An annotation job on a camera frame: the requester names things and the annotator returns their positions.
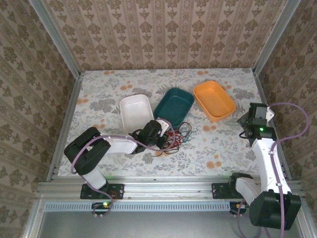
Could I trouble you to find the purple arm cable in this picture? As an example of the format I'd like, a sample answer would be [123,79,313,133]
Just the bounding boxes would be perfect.
[70,125,175,219]
[236,102,310,238]

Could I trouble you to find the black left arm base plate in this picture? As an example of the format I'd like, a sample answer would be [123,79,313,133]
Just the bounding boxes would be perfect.
[80,182,124,200]

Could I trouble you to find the grey slotted cable duct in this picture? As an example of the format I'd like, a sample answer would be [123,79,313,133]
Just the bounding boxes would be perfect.
[44,200,230,212]

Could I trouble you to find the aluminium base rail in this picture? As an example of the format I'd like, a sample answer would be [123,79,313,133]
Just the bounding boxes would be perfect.
[37,175,303,201]

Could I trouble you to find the small black controller box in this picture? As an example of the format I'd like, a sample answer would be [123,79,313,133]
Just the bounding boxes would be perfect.
[229,201,250,215]
[92,202,112,215]

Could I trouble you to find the orange plastic tray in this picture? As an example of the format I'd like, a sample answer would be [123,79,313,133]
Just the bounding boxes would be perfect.
[193,80,236,123]

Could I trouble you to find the white plastic tray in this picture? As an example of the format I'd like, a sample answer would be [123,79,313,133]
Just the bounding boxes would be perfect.
[119,94,155,133]

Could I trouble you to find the thin red cable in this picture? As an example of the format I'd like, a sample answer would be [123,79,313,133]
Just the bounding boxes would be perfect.
[162,122,193,155]

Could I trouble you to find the teal plastic tray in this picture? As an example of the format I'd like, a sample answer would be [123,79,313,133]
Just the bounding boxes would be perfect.
[153,87,195,127]

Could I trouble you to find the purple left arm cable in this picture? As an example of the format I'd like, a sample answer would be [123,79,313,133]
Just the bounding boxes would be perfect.
[70,125,175,219]

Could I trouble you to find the floral table cover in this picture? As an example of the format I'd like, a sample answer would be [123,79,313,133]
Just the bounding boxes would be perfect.
[57,68,286,178]

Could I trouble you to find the aluminium side rail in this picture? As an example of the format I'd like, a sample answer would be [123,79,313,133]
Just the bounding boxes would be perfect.
[252,68,293,180]
[46,73,84,179]

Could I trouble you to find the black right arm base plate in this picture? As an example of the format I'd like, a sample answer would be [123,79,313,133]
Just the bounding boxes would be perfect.
[211,182,246,199]

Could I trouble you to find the grey metal panel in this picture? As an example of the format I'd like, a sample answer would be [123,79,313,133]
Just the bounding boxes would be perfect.
[23,198,317,238]

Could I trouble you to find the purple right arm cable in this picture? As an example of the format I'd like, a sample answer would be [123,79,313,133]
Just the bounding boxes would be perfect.
[236,102,310,238]

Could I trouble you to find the aluminium frame post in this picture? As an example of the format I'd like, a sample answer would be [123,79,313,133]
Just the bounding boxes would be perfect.
[29,0,83,78]
[252,0,298,75]

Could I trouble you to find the thin black cable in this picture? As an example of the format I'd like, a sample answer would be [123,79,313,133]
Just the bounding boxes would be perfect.
[153,123,189,157]
[158,121,193,152]

